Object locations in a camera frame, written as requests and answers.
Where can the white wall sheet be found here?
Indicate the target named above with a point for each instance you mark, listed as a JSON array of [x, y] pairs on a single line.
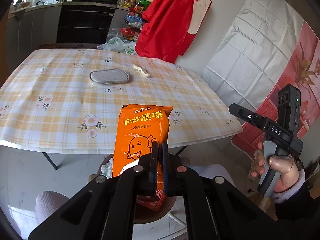
[[254, 52]]

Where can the person's right hand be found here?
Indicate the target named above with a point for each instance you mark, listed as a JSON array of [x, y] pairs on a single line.
[[286, 166]]

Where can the yellow plaid floral tablecloth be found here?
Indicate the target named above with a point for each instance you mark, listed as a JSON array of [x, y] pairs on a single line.
[[49, 104]]

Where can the orange snack packet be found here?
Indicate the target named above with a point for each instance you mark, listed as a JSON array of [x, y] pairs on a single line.
[[139, 126]]

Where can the wire storage rack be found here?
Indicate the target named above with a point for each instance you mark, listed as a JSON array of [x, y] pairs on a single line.
[[134, 23]]

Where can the white green plastic bag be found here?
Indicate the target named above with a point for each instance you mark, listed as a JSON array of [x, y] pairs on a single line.
[[116, 44]]

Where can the grey kitchen base cabinets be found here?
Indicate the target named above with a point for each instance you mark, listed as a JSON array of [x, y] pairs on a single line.
[[30, 30]]

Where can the maroon trash bin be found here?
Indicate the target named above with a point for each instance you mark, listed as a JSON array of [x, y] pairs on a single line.
[[143, 214]]

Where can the cream crumpled wrapper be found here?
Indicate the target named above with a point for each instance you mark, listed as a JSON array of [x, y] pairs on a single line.
[[142, 71]]

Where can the red hanging apron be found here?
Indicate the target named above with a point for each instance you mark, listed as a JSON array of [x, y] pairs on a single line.
[[170, 28]]

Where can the black oven range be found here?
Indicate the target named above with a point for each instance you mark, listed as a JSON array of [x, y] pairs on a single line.
[[85, 21]]

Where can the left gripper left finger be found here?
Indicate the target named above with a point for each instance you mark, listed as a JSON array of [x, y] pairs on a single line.
[[153, 165]]

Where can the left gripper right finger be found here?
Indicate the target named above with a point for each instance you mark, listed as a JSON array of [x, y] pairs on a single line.
[[166, 166]]

